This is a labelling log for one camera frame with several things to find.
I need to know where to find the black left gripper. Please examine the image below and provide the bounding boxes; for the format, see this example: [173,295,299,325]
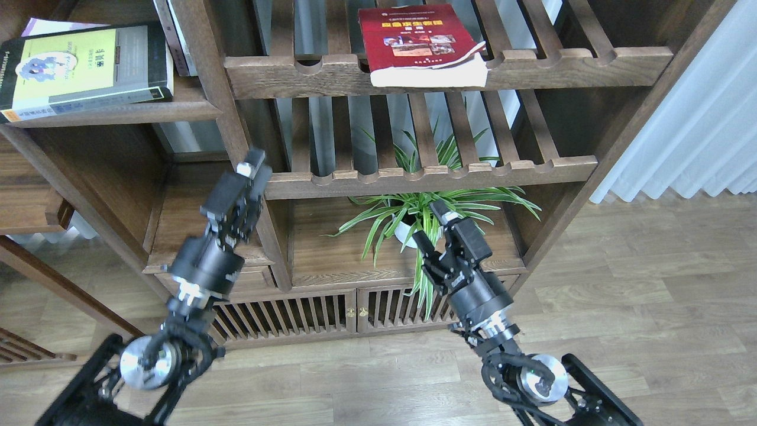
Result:
[169,147,272,299]

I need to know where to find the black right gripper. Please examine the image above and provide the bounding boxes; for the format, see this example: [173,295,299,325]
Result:
[413,200,513,332]

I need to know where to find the red cover book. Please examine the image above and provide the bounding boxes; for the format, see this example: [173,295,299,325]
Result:
[358,4,489,88]

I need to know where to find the green and black book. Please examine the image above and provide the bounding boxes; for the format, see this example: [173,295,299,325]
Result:
[1,21,174,123]

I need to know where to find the pale lilac white book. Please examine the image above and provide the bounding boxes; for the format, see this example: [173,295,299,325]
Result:
[21,17,109,37]

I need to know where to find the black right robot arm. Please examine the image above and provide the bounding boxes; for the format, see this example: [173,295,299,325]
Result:
[413,200,642,425]

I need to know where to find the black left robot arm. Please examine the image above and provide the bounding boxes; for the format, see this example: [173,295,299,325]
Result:
[36,148,272,425]

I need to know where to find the green spider plant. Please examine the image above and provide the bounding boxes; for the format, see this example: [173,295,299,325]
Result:
[327,131,541,318]

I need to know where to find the white plant pot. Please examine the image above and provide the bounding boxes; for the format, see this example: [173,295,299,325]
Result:
[392,215,419,253]

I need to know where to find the dark wooden bookshelf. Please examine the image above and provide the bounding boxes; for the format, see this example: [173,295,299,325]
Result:
[2,1,735,346]

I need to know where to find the white blue upright book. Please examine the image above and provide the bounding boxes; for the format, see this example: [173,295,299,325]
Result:
[167,1,198,76]

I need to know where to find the wooden side furniture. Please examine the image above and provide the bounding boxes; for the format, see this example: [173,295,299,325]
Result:
[2,138,141,367]

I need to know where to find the grey upright book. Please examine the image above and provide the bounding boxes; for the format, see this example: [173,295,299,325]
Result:
[153,0,189,76]

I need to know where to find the white sheer curtain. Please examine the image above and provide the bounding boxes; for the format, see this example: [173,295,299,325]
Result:
[590,1,756,204]

